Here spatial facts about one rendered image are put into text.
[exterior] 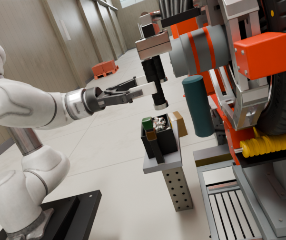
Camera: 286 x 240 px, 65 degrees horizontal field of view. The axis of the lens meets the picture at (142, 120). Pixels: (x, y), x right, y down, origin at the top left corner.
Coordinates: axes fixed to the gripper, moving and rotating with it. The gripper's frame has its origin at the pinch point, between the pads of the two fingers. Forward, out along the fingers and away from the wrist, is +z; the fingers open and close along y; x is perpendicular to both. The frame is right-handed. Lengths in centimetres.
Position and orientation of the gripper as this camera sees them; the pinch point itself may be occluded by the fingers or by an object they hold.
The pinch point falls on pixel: (152, 82)
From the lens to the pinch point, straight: 66.2
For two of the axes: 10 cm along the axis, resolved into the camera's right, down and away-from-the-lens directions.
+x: -3.1, -8.9, -3.4
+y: -1.0, 3.8, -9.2
